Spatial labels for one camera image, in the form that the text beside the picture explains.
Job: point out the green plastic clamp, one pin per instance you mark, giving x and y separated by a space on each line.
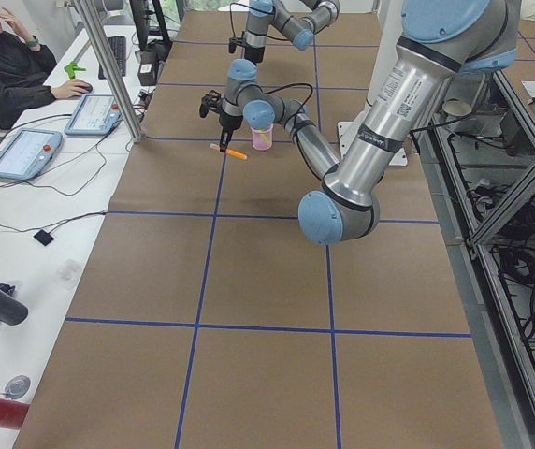
72 69

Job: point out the black monitor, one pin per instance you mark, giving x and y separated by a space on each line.
143 12

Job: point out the black box white label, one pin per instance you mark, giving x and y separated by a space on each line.
151 64

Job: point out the near teach pendant tablet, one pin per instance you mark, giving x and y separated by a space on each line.
28 153

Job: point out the black keyboard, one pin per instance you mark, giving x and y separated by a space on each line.
118 47

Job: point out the pink mesh pen holder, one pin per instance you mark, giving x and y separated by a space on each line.
262 139

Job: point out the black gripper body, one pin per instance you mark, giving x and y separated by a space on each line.
228 122

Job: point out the person in black jacket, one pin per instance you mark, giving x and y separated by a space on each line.
25 64

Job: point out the teach pendant tablet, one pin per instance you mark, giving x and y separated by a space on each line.
94 116
28 153

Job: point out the round silver bottle lid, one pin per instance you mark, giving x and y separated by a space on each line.
17 387

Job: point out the small black square device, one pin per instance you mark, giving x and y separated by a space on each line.
43 237

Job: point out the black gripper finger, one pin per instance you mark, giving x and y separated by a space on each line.
225 139

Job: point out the grey aluminium frame post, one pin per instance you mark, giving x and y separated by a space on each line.
99 41

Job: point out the orange marker pen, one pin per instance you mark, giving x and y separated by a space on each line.
229 152

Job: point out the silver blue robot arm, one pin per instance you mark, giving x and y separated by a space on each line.
437 40
299 31

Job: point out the far teach pendant tablet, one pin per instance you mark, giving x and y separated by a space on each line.
94 116

